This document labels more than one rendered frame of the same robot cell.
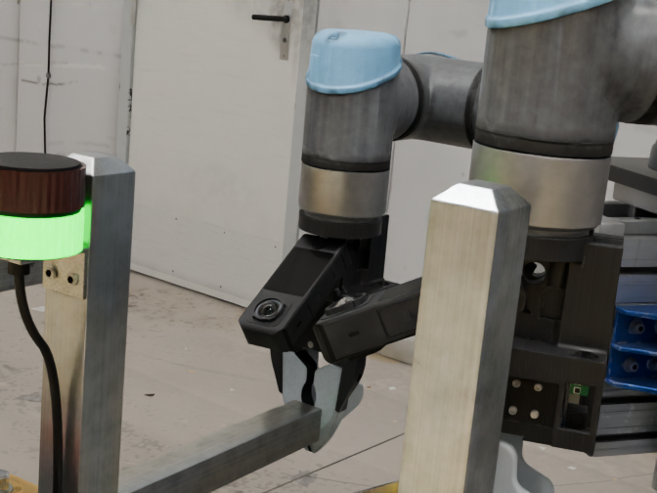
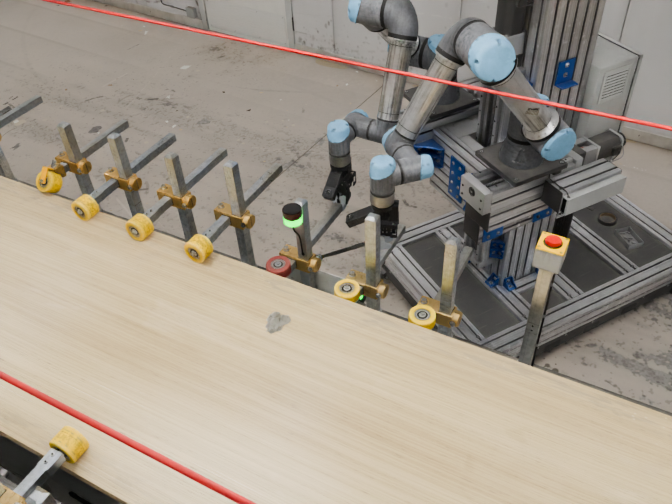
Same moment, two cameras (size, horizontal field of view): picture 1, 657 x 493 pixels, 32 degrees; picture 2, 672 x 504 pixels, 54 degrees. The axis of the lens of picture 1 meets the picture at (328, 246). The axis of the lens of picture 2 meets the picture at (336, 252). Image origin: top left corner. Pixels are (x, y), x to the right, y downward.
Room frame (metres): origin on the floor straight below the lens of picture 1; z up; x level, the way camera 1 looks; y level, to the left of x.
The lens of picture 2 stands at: (-0.96, 0.11, 2.36)
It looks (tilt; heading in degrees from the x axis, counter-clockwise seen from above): 42 degrees down; 357
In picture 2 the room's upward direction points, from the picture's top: 3 degrees counter-clockwise
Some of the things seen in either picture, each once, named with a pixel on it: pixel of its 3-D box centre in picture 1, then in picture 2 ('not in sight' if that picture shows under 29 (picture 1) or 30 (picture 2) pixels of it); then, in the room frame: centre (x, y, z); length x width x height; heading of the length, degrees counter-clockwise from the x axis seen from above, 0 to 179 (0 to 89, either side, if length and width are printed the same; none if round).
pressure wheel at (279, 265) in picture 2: not in sight; (279, 275); (0.60, 0.23, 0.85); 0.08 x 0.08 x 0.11
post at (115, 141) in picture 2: not in sight; (130, 189); (1.08, 0.77, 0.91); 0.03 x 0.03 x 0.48; 57
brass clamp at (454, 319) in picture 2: not in sight; (439, 312); (0.40, -0.26, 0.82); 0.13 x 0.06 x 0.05; 57
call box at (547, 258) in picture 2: not in sight; (550, 253); (0.25, -0.50, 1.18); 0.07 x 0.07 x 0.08; 57
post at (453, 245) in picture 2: not in sight; (447, 298); (0.39, -0.28, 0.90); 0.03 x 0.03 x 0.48; 57
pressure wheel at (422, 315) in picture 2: not in sight; (421, 326); (0.33, -0.19, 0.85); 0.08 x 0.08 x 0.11
